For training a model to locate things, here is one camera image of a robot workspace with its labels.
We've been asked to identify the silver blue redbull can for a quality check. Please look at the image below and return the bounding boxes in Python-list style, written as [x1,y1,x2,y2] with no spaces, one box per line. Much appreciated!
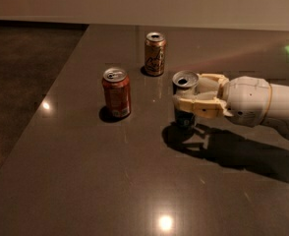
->
[172,71,199,129]

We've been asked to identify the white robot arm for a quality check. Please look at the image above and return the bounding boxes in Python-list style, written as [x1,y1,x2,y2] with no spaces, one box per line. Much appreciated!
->
[173,71,289,130]

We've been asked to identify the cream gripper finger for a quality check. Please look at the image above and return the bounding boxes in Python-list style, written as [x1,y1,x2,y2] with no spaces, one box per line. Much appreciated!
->
[173,94,231,119]
[198,74,229,92]

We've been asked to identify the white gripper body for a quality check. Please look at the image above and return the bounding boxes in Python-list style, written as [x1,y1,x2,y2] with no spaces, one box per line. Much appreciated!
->
[222,77,271,127]

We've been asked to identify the red soda can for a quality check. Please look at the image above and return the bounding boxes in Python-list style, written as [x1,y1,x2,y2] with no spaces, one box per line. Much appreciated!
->
[102,67,131,119]

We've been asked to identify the orange gold soda can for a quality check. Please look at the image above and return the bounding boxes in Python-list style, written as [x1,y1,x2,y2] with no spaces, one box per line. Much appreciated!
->
[144,31,166,76]

